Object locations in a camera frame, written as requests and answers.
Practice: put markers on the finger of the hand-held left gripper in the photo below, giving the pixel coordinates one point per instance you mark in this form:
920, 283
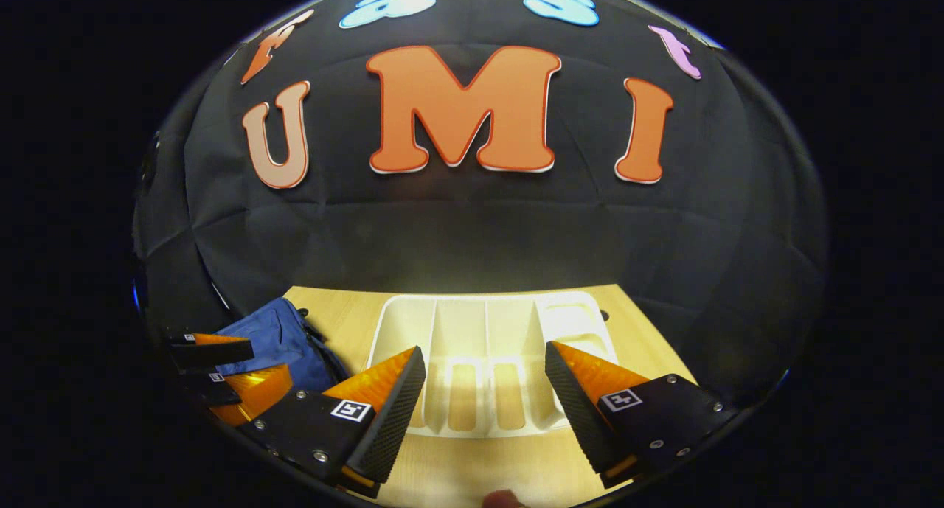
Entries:
254, 394
214, 353

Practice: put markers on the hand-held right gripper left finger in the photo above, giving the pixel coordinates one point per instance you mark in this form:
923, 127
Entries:
391, 419

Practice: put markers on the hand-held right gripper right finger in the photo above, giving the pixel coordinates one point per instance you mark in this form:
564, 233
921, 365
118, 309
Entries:
579, 412

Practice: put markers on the blue schoolbag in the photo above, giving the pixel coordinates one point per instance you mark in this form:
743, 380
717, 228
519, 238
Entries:
280, 338

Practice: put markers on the white bookshelf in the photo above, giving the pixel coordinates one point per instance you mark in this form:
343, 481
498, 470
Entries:
457, 324

